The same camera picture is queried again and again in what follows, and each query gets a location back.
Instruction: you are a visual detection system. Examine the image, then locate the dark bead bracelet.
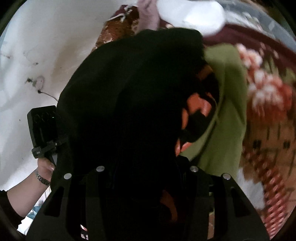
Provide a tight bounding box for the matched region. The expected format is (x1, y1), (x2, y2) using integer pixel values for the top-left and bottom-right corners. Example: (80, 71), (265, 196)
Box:
(35, 170), (51, 186)

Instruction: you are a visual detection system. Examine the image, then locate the floral blanket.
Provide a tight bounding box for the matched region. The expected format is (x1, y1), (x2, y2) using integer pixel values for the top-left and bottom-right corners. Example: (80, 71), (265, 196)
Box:
(17, 5), (296, 241)

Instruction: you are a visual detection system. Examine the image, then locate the white pillow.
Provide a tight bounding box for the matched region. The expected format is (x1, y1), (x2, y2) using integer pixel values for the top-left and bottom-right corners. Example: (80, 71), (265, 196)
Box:
(157, 0), (226, 36)

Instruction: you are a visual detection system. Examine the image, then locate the black hoodie with orange print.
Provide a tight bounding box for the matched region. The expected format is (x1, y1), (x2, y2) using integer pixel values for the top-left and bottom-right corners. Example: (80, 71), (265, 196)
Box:
(50, 27), (220, 241)

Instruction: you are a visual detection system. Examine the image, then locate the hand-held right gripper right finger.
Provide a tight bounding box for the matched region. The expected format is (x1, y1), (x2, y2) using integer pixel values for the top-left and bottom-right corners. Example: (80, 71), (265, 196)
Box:
(188, 166), (271, 241)

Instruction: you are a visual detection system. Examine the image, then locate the person's left forearm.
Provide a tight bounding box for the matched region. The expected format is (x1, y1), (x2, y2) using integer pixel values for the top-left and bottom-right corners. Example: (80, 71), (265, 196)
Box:
(0, 173), (50, 230)

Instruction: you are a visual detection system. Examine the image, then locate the thin black wire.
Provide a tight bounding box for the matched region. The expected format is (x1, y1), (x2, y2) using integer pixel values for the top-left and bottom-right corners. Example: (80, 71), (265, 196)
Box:
(38, 90), (59, 102)

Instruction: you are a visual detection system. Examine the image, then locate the white string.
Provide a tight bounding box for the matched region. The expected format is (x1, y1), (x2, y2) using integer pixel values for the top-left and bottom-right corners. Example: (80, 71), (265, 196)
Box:
(109, 6), (134, 22)

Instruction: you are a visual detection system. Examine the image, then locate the green folded cloth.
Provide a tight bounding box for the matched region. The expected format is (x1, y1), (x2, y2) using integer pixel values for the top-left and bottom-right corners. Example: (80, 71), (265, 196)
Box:
(179, 44), (249, 179)

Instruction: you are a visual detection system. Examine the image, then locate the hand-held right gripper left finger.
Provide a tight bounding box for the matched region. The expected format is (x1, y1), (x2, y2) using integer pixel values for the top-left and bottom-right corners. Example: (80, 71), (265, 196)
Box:
(25, 166), (109, 241)

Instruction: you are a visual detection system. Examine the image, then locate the person's left hand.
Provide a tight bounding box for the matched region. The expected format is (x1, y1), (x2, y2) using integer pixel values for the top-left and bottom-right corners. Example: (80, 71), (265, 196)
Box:
(36, 158), (56, 181)

